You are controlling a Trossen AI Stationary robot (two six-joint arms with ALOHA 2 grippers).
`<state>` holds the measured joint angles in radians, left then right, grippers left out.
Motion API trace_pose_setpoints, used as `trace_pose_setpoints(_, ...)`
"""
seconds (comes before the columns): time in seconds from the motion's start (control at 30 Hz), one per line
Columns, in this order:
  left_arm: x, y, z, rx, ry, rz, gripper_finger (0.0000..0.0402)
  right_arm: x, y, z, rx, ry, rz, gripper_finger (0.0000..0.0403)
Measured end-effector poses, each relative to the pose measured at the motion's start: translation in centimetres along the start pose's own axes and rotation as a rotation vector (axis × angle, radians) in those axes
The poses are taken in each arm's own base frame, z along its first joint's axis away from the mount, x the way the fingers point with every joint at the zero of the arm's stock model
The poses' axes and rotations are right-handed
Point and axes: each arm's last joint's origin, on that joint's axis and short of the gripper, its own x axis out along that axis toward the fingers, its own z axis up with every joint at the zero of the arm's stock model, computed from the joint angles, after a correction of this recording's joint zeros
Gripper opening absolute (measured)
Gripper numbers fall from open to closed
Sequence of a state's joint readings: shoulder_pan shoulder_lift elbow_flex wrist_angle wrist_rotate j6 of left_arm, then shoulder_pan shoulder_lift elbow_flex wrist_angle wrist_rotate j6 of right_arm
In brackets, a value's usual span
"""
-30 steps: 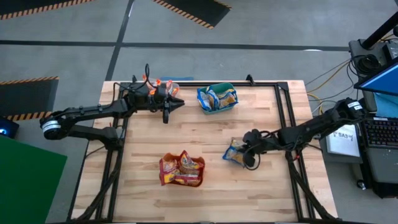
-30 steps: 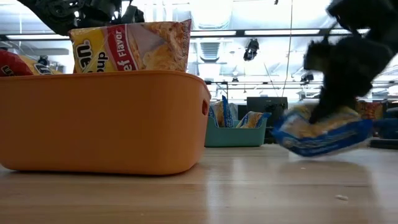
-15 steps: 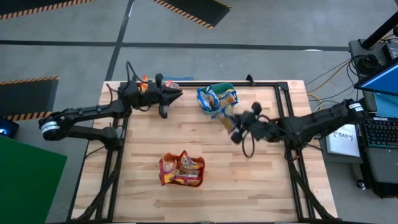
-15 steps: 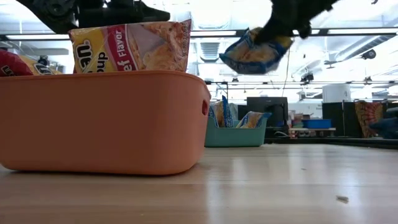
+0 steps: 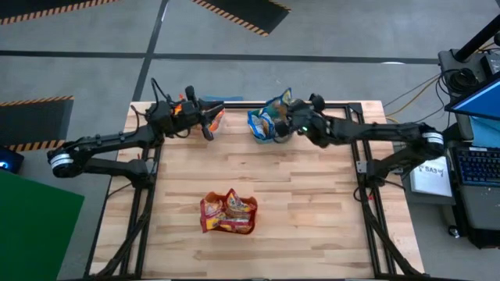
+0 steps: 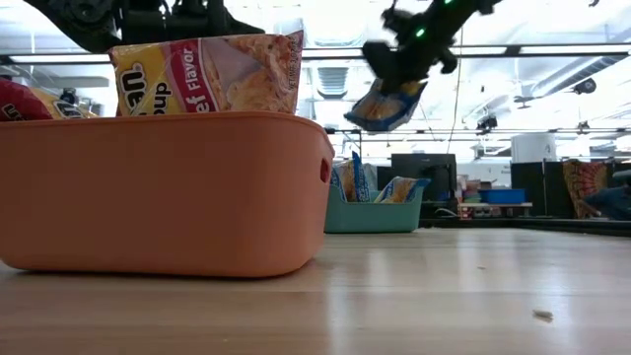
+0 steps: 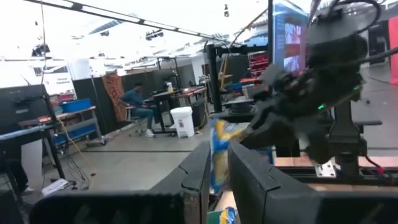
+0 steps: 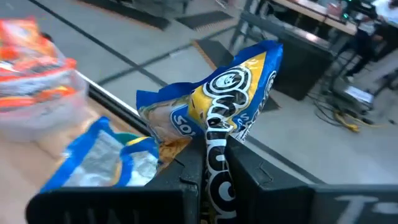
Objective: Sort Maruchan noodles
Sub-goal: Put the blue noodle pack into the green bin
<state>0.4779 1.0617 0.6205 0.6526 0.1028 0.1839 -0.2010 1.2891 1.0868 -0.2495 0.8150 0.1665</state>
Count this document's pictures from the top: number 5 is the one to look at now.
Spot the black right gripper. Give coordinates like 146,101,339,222
275,93,326,138

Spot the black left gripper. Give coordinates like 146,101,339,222
171,85,226,142

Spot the blue soy sauce ramen packet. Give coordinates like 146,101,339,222
265,99,283,119
248,108,277,141
278,87,294,108

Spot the red beef ramen packet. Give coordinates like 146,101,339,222
217,217,253,235
224,189,253,215
200,197,222,233

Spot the teal plastic bin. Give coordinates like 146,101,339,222
247,107,293,145

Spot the black hazard-striped floor mat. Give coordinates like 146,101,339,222
0,95,75,153
0,0,120,27
190,0,292,38

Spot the orange plastic bin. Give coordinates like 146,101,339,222
200,189,259,236

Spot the white paper sign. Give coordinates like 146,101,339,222
409,155,454,198

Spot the grey equipment box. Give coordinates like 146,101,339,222
437,48,495,97

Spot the grey laptop with backlit keyboard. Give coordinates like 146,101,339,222
448,140,500,234

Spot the black device with blue light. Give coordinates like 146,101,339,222
0,145,25,176

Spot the green floor mat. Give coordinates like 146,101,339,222
0,168,86,281

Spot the black aluminium table frame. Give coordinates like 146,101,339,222
84,100,427,281

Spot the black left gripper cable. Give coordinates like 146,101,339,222
150,76,175,114

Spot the black coiled cable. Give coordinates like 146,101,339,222
445,68,480,94

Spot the black camera pole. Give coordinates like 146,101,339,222
452,14,500,63

